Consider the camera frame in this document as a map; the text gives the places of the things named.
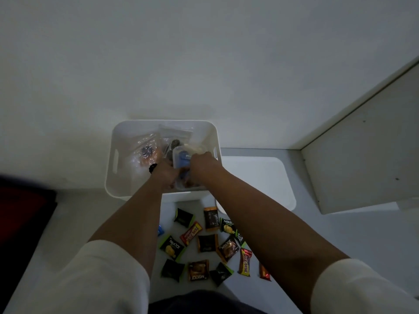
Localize person's right hand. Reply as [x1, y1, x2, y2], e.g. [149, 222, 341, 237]
[188, 152, 227, 188]

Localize person's left hand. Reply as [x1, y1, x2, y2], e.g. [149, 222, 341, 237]
[149, 160, 182, 192]

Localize clear plastic container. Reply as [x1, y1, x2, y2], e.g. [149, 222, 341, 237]
[172, 145, 210, 191]

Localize clear bag of orange snacks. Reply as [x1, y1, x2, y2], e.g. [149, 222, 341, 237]
[131, 132, 163, 168]

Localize clear bag of dark snacks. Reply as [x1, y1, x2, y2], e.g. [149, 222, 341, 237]
[158, 124, 194, 160]

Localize white lidded storage box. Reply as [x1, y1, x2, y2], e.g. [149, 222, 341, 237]
[104, 119, 223, 201]

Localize white bin lid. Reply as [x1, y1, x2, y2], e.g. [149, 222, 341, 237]
[214, 156, 297, 215]

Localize red yellow candy bar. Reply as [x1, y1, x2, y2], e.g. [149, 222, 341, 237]
[180, 221, 203, 247]
[238, 248, 253, 277]

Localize cluster of dark candy packets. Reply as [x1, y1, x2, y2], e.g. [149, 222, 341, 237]
[159, 207, 248, 287]

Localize person's left forearm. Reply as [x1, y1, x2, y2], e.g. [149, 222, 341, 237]
[87, 183, 164, 278]

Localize person's right forearm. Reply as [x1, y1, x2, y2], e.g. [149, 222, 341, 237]
[206, 170, 349, 314]

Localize person's white shirt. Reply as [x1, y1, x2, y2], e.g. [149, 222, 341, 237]
[3, 240, 419, 314]

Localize person's black shorts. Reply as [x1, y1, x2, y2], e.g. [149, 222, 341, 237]
[149, 290, 268, 314]

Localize dark red blanket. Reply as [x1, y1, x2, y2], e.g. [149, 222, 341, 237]
[0, 176, 58, 311]

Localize white shelf cabinet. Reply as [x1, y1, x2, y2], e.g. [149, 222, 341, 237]
[301, 57, 419, 215]

